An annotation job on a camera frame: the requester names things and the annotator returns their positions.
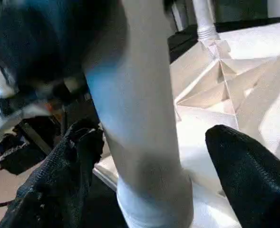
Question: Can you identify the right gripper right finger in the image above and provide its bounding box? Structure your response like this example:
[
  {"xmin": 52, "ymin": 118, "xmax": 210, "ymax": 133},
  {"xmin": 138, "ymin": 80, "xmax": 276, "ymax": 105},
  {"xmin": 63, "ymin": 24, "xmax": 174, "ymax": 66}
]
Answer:
[{"xmin": 205, "ymin": 124, "xmax": 280, "ymax": 228}]

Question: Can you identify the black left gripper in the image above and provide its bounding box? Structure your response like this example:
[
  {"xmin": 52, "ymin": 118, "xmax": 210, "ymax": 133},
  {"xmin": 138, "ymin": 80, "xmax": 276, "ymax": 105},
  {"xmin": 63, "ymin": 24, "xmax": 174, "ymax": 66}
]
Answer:
[{"xmin": 0, "ymin": 0, "xmax": 126, "ymax": 98}]

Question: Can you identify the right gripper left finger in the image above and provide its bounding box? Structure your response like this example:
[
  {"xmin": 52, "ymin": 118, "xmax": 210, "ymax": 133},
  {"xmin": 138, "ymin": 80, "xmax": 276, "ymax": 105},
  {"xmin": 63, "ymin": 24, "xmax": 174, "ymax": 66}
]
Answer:
[{"xmin": 0, "ymin": 119, "xmax": 105, "ymax": 228}]

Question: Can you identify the white plastic table top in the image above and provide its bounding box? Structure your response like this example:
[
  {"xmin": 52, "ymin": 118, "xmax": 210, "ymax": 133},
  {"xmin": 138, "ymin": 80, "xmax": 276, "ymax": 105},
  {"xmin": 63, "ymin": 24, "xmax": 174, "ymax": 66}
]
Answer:
[{"xmin": 93, "ymin": 21, "xmax": 280, "ymax": 228}]

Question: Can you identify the white plastic table leg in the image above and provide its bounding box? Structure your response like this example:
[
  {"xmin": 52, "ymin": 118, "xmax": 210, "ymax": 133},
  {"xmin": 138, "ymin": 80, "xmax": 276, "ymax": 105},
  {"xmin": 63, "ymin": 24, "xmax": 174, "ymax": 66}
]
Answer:
[
  {"xmin": 82, "ymin": 0, "xmax": 195, "ymax": 228},
  {"xmin": 192, "ymin": 0, "xmax": 221, "ymax": 41}
]

